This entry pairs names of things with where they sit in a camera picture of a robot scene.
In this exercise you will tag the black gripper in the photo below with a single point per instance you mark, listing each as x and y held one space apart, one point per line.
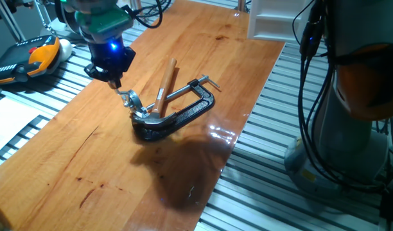
111 59

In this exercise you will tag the chrome lever with brown knob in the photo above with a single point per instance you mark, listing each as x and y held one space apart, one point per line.
134 101

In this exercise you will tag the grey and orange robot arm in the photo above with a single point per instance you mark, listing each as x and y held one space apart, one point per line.
354 150

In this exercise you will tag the white round object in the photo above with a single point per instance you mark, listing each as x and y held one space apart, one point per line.
66 49

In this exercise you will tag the black and orange teach pendant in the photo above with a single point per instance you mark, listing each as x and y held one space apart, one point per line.
39 57

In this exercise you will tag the glossy orange wooden board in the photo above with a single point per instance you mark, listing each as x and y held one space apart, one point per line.
87 160

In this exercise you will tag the black C-clamp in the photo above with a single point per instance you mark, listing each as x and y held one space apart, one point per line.
196 109

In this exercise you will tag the white paper sheet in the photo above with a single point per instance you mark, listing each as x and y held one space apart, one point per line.
7 122

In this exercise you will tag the white plastic bin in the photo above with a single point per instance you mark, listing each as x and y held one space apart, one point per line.
273 22

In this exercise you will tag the black box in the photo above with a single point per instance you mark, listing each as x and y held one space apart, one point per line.
390 205

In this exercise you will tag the grey metal frame bar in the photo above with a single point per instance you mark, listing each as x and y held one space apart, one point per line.
10 22

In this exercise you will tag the beige frame post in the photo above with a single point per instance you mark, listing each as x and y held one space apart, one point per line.
242 4

